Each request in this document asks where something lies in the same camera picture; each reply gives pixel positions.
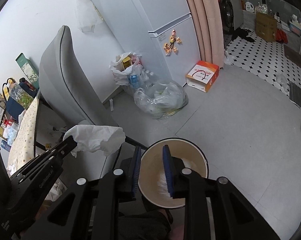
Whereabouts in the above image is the cream trash bin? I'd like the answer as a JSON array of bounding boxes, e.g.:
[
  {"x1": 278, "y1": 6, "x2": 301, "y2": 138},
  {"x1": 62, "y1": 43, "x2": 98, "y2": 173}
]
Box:
[{"x1": 138, "y1": 138, "x2": 209, "y2": 209}]

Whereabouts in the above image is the white paper napkin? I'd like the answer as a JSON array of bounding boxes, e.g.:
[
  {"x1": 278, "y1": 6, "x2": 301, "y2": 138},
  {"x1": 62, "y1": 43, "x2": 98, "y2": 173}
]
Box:
[{"x1": 63, "y1": 125, "x2": 126, "y2": 158}]

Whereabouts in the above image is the clear plastic trash bag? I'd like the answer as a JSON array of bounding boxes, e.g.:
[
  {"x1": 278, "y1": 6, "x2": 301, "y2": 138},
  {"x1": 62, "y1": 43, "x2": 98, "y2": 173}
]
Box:
[{"x1": 133, "y1": 80, "x2": 188, "y2": 119}]

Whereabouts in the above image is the floral cream tablecloth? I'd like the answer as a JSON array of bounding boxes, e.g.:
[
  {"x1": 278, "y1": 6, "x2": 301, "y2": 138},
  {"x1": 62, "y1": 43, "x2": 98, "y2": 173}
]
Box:
[{"x1": 6, "y1": 98, "x2": 39, "y2": 176}]

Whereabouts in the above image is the blue tissue pack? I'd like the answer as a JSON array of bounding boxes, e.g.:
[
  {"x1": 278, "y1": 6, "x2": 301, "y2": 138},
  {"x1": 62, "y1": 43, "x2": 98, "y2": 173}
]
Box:
[{"x1": 3, "y1": 122, "x2": 19, "y2": 146}]

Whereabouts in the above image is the navy lunch bag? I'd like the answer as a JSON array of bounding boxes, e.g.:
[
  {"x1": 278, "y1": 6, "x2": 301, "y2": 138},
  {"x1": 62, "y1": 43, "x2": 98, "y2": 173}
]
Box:
[{"x1": 2, "y1": 77, "x2": 37, "y2": 122}]

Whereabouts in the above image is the grey upholstered chair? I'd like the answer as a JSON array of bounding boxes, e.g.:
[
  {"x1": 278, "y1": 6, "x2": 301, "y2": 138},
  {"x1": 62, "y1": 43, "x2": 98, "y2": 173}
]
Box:
[{"x1": 39, "y1": 25, "x2": 120, "y2": 185}]

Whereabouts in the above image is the large tea bottle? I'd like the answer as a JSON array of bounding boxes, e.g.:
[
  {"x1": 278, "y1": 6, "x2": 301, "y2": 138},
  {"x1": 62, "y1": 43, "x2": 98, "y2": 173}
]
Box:
[{"x1": 8, "y1": 83, "x2": 33, "y2": 110}]

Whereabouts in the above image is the green tall box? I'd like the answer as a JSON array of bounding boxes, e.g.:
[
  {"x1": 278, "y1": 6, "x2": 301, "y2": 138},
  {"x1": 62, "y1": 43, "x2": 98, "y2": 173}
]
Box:
[{"x1": 16, "y1": 53, "x2": 39, "y2": 89}]

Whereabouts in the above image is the white bag of recyclables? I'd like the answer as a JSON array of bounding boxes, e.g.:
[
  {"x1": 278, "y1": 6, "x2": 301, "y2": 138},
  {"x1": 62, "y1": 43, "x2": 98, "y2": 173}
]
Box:
[{"x1": 109, "y1": 53, "x2": 158, "y2": 95}]

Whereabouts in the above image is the orange white cardboard box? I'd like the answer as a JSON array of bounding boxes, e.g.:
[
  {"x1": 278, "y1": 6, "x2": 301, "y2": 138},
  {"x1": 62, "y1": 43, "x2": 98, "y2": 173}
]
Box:
[{"x1": 186, "y1": 61, "x2": 219, "y2": 93}]

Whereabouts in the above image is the white refrigerator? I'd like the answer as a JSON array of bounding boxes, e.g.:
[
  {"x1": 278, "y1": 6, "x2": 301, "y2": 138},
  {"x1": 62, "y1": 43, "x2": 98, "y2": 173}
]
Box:
[{"x1": 91, "y1": 0, "x2": 200, "y2": 86}]

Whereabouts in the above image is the brown cardboard box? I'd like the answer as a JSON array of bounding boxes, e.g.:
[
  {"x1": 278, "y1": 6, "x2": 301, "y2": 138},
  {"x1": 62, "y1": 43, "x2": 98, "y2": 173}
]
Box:
[{"x1": 255, "y1": 12, "x2": 277, "y2": 42}]

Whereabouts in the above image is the pink curtain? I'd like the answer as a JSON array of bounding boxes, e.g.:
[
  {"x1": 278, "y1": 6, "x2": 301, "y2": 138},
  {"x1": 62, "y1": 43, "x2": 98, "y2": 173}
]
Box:
[{"x1": 186, "y1": 0, "x2": 224, "y2": 67}]

